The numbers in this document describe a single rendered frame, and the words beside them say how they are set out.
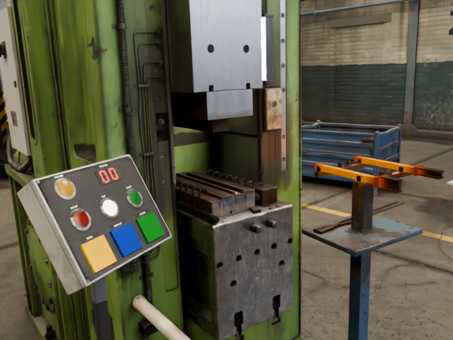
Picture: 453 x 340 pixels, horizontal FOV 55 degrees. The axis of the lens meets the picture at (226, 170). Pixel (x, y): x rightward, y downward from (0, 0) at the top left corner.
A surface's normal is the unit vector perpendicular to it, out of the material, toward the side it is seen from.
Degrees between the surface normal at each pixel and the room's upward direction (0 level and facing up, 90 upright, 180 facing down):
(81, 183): 60
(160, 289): 90
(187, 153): 90
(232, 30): 90
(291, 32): 90
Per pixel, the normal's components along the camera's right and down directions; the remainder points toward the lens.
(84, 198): 0.74, -0.42
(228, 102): 0.59, 0.16
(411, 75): -0.72, 0.18
